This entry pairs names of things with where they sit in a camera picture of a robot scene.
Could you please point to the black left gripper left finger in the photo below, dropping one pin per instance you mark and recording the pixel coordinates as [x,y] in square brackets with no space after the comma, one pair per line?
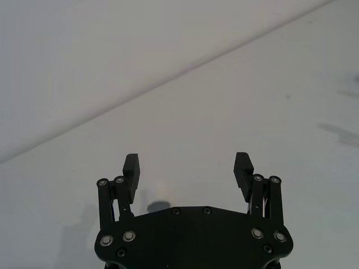
[130,173]

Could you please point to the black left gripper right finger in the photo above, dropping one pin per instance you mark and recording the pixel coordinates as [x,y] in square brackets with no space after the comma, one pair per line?
[243,173]

